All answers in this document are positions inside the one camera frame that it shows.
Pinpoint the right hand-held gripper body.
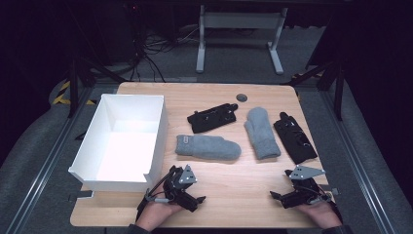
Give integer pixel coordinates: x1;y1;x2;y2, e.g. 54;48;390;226
283;165;331;209

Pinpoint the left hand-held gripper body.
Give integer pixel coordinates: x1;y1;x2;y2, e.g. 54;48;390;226
162;164;200;210

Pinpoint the grey mitten with small label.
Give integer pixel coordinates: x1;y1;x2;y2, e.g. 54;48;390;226
174;134;243;162

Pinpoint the black glove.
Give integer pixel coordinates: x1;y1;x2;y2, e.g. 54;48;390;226
186;102;239;135
273;111;319;165

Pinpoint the white box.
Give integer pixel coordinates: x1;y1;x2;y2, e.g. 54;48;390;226
67;93;169;193

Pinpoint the person's right hand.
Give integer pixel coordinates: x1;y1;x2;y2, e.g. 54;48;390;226
296;199;343;230

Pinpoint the person's left hand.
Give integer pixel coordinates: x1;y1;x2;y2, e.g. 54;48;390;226
135;194;183;232

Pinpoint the black metal stand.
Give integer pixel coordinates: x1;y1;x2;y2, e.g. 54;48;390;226
66;57;128;119
282;59;345;122

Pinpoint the yellow black hazard tape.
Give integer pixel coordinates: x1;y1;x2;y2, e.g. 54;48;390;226
52;80;97;106

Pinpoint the black computer tower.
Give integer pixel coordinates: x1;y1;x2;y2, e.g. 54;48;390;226
96;1;139;66

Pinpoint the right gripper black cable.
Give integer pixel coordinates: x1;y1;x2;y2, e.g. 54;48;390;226
305;193;344;222

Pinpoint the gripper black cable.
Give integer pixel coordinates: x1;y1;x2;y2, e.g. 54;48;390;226
305;193;344;222
135;167;174;222

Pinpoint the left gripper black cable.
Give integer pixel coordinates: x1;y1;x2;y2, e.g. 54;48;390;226
135;167;174;222

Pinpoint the grey table edge bracket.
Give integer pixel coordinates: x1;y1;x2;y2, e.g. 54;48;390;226
67;190;95;201
318;184;340;196

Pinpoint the grey metal floor rail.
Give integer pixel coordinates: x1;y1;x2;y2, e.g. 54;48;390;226
4;86;95;234
319;89;395;234

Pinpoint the tangle of black floor cables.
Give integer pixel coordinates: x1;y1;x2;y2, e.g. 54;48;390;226
130;6;203;83

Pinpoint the white metal desk frame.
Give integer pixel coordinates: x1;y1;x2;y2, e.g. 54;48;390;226
195;4;289;76

